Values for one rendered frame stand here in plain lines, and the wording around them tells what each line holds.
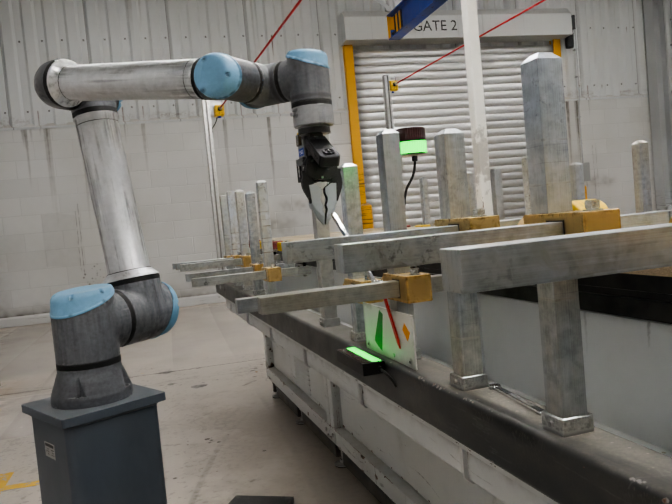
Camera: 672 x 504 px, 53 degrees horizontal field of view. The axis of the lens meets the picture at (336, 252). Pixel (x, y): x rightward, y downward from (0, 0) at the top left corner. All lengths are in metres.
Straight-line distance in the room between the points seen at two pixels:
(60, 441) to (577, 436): 1.18
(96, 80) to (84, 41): 7.67
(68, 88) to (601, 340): 1.29
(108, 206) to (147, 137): 7.21
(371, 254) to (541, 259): 0.25
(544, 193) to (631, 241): 0.32
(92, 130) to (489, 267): 1.52
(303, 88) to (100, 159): 0.64
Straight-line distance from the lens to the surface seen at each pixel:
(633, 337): 1.09
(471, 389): 1.09
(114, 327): 1.72
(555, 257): 0.49
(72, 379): 1.71
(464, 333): 1.07
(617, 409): 1.15
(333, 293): 1.21
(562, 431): 0.88
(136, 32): 9.31
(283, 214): 9.08
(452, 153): 1.06
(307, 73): 1.48
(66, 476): 1.71
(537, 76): 0.85
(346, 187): 1.52
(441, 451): 1.28
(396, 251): 0.70
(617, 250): 0.52
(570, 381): 0.87
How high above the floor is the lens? 0.99
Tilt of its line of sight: 3 degrees down
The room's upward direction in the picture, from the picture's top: 5 degrees counter-clockwise
